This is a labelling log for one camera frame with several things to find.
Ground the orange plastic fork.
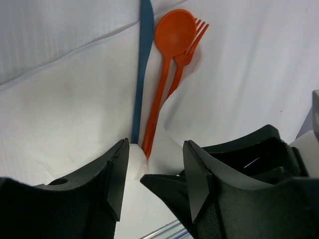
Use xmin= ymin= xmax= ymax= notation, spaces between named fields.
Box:
xmin=148 ymin=18 xmax=209 ymax=154

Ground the white paper napkin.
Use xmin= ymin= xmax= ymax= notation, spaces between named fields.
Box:
xmin=0 ymin=0 xmax=319 ymax=239

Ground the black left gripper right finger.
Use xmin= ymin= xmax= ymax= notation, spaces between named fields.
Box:
xmin=183 ymin=124 xmax=319 ymax=239

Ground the blue plastic knife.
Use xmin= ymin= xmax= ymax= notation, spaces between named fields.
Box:
xmin=131 ymin=0 xmax=155 ymax=144

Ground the orange plastic spoon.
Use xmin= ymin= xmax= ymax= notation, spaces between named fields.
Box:
xmin=142 ymin=9 xmax=196 ymax=158

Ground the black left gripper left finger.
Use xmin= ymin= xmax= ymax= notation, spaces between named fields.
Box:
xmin=0 ymin=139 xmax=130 ymax=239

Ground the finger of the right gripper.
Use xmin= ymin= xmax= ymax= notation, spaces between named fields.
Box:
xmin=140 ymin=174 xmax=197 ymax=238

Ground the aluminium front rail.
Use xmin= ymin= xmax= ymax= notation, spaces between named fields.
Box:
xmin=142 ymin=220 xmax=197 ymax=239

